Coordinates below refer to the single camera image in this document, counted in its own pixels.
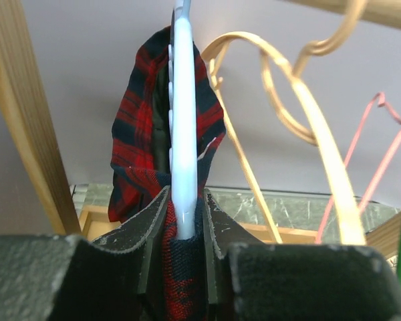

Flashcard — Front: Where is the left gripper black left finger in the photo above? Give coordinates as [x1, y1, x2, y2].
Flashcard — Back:
[0, 187, 169, 320]

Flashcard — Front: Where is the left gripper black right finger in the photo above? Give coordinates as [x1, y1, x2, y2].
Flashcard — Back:
[203, 191, 401, 320]

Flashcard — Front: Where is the red black plaid skirt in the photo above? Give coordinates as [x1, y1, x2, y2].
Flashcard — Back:
[108, 27, 226, 320]

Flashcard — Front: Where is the light wooden hanger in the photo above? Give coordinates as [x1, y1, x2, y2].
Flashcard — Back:
[201, 1, 367, 245]

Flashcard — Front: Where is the pink wire hanger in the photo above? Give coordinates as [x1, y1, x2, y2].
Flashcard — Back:
[315, 92, 401, 244]

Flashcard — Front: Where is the light blue hanger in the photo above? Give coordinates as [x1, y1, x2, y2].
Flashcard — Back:
[168, 1, 197, 240]

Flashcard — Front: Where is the wooden clothes rack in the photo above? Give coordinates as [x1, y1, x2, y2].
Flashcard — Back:
[0, 1, 401, 246]

